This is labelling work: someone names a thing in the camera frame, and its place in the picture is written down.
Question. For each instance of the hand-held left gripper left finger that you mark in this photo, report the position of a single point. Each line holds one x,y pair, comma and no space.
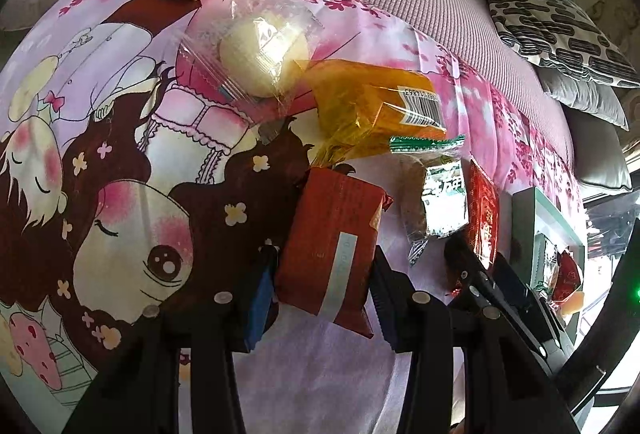
260,309

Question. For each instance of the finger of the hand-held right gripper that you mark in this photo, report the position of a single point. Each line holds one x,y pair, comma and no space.
512,281
470,271

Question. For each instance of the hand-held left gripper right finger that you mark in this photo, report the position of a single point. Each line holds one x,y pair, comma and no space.
387,319

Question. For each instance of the pale green box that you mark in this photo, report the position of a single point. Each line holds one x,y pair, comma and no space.
522,224

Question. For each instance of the red gold-patterned snack packet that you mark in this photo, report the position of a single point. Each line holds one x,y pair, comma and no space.
482,209

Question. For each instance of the dark red snack packet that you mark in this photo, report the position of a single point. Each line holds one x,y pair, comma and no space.
325,239

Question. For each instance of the small green snack packet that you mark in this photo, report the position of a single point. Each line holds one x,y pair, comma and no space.
545,259

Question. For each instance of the clear green-trimmed wafer packet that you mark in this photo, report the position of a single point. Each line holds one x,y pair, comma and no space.
440,199

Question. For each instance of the orange translucent snack packet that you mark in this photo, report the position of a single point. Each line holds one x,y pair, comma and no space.
365,109

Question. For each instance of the grey pillow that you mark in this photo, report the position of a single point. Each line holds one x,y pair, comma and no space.
585,94

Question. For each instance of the printed cartoon blanket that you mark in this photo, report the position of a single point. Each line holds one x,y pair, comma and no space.
125,139

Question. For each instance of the black and white patterned pillow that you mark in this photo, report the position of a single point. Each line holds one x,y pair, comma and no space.
555,34

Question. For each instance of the large clear bun packet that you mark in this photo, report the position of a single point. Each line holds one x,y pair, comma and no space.
260,54

